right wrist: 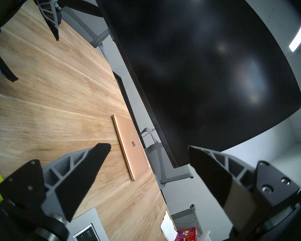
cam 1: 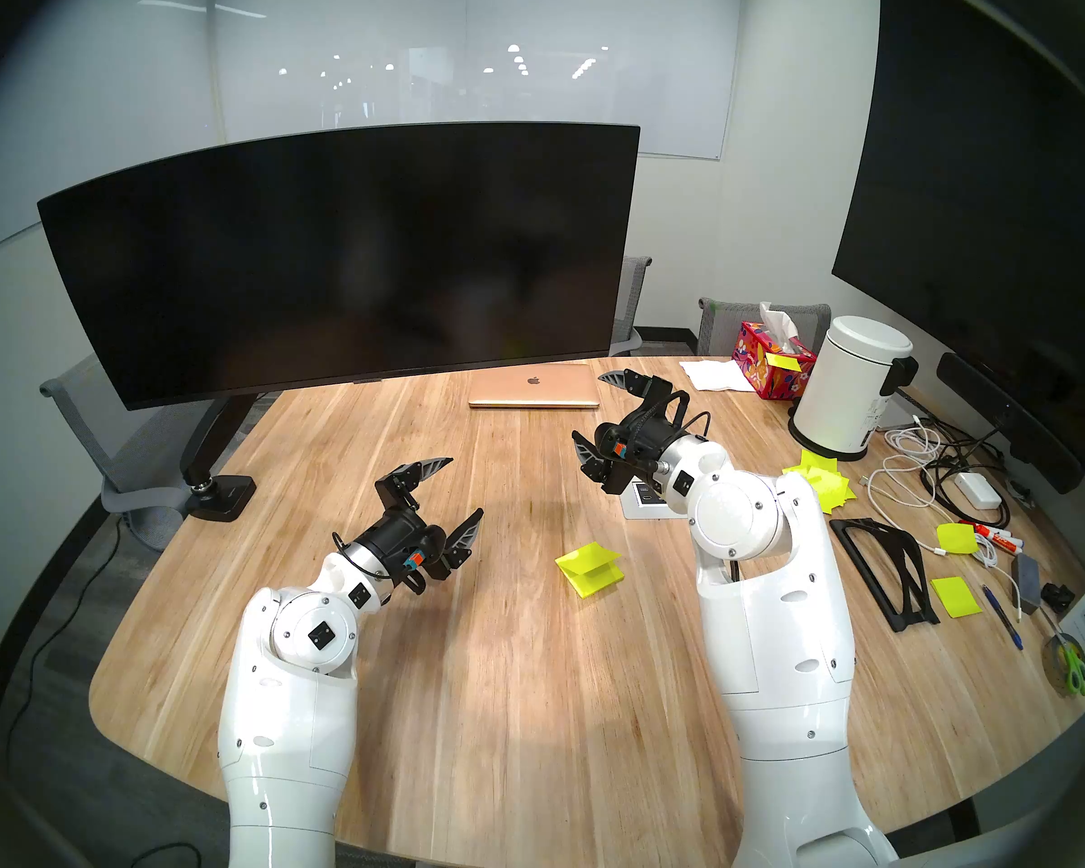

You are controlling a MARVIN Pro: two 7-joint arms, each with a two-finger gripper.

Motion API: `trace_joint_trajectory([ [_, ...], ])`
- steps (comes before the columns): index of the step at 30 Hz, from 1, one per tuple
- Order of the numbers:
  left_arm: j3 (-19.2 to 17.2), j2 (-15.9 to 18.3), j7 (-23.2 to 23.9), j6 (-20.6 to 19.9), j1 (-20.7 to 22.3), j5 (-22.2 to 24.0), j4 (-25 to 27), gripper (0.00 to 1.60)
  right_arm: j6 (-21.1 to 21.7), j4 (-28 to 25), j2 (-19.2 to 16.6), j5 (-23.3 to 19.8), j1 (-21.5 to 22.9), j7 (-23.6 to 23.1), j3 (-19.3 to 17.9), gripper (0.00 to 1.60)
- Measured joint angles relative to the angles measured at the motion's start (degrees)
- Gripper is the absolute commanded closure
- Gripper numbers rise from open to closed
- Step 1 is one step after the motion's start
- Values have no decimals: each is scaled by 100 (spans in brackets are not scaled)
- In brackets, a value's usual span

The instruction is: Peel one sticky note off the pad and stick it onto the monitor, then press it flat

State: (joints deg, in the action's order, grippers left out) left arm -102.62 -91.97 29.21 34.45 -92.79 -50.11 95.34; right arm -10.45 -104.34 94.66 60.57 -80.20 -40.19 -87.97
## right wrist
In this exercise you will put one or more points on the grey mesh office chair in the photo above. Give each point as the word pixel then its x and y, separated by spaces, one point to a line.
pixel 188 218
pixel 165 167
pixel 93 32

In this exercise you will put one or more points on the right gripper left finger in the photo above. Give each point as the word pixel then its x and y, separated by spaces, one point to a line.
pixel 72 182

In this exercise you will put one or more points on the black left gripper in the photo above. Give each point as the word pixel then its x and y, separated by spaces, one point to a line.
pixel 3 8

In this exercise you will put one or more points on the rose gold closed laptop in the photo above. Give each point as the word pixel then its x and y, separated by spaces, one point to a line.
pixel 130 147

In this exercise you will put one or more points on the white paper napkin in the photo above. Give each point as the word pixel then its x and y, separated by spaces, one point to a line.
pixel 168 229

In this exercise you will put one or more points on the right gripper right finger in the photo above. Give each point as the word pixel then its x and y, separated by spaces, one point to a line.
pixel 215 177

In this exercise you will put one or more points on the curved black ultrawide monitor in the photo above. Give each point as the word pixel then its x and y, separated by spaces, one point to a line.
pixel 203 67

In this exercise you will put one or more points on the silver table power outlet panel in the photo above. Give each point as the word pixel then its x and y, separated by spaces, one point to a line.
pixel 90 218

